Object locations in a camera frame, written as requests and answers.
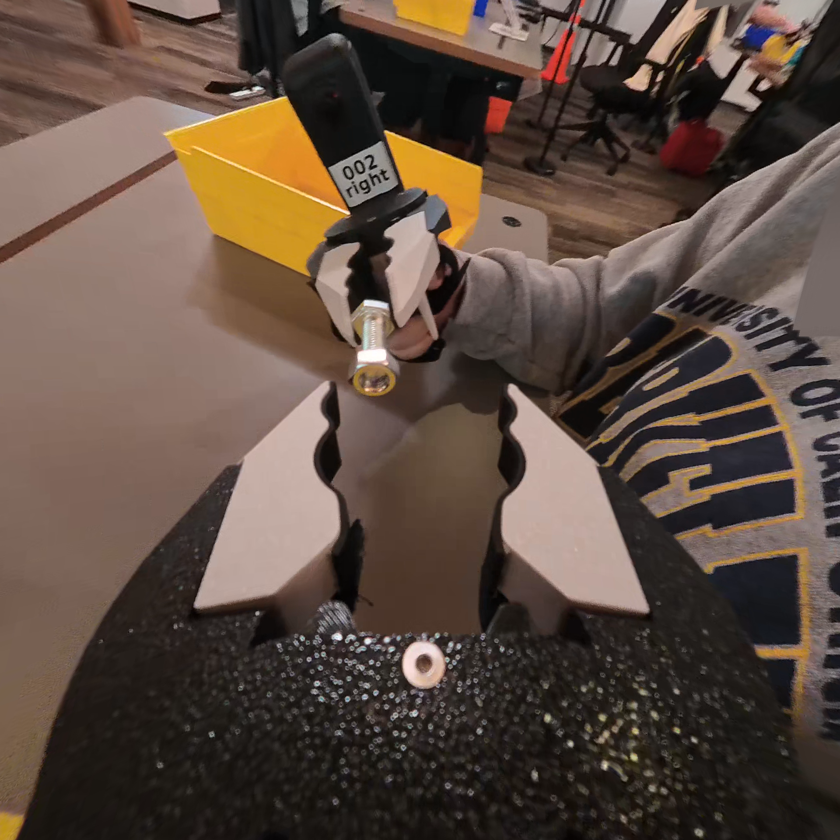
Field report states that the person's right hand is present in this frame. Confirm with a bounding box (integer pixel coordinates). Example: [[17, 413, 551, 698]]
[[392, 251, 471, 363]]

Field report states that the silver flange nut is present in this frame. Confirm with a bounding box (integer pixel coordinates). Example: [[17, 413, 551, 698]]
[[348, 348, 403, 399]]

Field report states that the large yellow plastic bin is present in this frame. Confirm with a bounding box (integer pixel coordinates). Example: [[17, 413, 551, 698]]
[[164, 97, 483, 277]]

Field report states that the silver hex bolt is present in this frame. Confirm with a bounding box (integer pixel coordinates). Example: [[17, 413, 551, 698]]
[[351, 298, 396, 358]]

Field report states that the orange traffic cone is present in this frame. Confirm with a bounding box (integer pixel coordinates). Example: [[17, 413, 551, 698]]
[[541, 0, 585, 83]]

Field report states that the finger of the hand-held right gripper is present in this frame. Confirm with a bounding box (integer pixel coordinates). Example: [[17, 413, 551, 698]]
[[384, 213, 438, 327], [315, 241, 363, 347]]

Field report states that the background work table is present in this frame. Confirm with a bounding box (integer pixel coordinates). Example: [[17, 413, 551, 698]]
[[338, 0, 546, 80]]

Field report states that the black jacket on chair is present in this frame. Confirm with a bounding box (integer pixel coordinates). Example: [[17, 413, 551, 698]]
[[236, 0, 309, 86]]

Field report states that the black office chair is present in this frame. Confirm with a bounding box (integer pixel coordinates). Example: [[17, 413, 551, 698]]
[[564, 13, 664, 175]]

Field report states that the red bag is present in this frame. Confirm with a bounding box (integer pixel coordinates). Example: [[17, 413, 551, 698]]
[[659, 120, 723, 175]]

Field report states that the small yellow bin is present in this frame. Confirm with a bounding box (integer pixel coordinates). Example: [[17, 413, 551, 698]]
[[394, 0, 475, 35]]

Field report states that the black tripod stand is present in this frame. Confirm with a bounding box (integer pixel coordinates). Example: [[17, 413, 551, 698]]
[[521, 0, 592, 175]]

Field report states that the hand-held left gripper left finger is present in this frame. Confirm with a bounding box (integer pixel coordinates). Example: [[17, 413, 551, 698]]
[[193, 381, 366, 635]]

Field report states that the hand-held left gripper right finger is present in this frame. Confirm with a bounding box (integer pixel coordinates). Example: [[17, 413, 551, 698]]
[[479, 384, 652, 635]]

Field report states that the wooden post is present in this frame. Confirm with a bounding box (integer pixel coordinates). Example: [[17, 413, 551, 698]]
[[85, 0, 142, 47]]

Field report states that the person's right forearm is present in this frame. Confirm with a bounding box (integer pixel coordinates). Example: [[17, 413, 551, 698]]
[[441, 223, 690, 395]]

